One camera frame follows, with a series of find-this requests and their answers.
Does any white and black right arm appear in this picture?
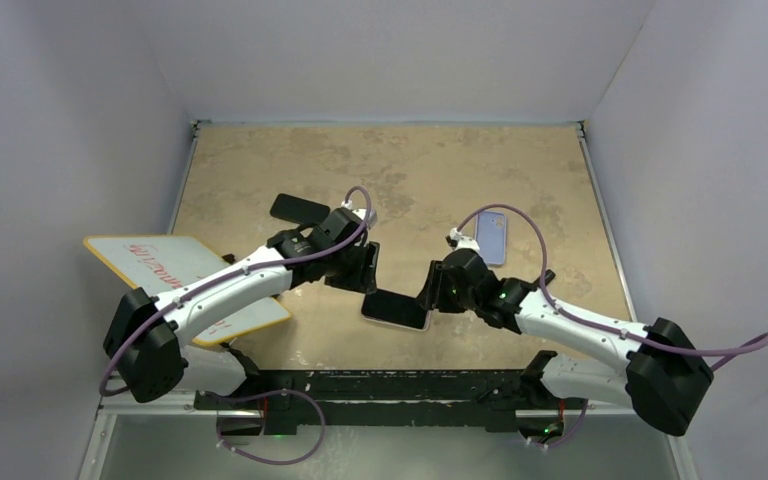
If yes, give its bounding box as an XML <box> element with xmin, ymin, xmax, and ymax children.
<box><xmin>417</xmin><ymin>249</ymin><xmax>714</xmax><ymax>436</ymax></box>

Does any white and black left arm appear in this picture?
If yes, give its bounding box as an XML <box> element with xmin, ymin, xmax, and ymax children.
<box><xmin>99</xmin><ymin>205</ymin><xmax>379</xmax><ymax>409</ymax></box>

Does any lavender phone case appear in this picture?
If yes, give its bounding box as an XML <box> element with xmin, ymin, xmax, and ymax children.
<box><xmin>474</xmin><ymin>210</ymin><xmax>507</xmax><ymax>267</ymax></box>

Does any black phone on table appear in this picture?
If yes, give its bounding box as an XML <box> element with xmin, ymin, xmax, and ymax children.
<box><xmin>269</xmin><ymin>193</ymin><xmax>331</xmax><ymax>225</ymax></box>

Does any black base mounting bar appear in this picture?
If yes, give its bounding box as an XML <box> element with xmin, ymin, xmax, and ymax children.
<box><xmin>194</xmin><ymin>369</ymin><xmax>582</xmax><ymax>442</ymax></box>

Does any white board with yellow edge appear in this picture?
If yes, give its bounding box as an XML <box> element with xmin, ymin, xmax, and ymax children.
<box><xmin>84</xmin><ymin>235</ymin><xmax>292</xmax><ymax>347</ymax></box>

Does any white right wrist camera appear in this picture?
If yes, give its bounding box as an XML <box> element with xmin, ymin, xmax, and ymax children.
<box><xmin>446</xmin><ymin>228</ymin><xmax>480</xmax><ymax>253</ymax></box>

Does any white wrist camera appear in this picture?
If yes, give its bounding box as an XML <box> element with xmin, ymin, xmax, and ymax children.
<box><xmin>446</xmin><ymin>228</ymin><xmax>480</xmax><ymax>253</ymax></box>
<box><xmin>345</xmin><ymin>207</ymin><xmax>378</xmax><ymax>230</ymax></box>

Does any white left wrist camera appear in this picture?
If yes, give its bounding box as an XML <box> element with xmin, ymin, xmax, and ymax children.
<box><xmin>345</xmin><ymin>207</ymin><xmax>378</xmax><ymax>230</ymax></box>

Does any aluminium frame rail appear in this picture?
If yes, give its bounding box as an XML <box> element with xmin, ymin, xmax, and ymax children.
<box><xmin>95</xmin><ymin>390</ymin><xmax>637</xmax><ymax>419</ymax></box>

